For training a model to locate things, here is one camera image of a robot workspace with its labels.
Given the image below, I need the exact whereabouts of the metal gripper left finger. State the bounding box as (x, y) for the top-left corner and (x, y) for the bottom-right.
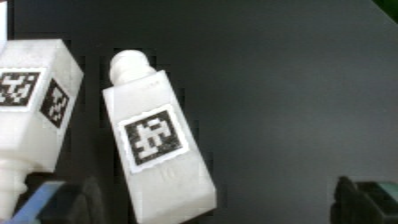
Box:
(5, 177), (106, 224)

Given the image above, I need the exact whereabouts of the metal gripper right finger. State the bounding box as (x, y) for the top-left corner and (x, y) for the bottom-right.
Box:
(330, 176), (398, 224)

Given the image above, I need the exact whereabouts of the white table leg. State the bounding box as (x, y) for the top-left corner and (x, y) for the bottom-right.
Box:
(103, 50), (216, 224)
(0, 39), (83, 220)

